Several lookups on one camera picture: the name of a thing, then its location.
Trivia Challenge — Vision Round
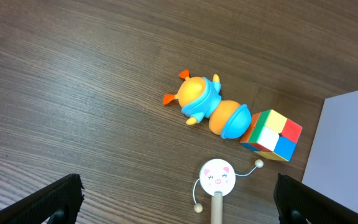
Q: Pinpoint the wooden pig rattle drum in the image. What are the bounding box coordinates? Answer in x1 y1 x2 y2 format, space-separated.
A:
192 159 264 224

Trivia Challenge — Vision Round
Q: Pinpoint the colourful 2x2 puzzle cube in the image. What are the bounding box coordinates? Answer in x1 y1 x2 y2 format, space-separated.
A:
240 110 303 162

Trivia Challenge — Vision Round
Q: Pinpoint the orange blue duck toy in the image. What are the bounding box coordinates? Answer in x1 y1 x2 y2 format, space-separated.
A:
162 70 252 139

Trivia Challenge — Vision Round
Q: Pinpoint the white box pink interior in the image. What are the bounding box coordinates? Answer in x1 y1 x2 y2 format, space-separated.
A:
302 91 358 213

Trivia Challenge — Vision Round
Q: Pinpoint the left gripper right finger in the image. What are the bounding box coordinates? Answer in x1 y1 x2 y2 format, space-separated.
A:
273 173 358 224

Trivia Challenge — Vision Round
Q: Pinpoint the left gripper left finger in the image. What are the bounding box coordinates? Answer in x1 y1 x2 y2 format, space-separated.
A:
0 174 85 224

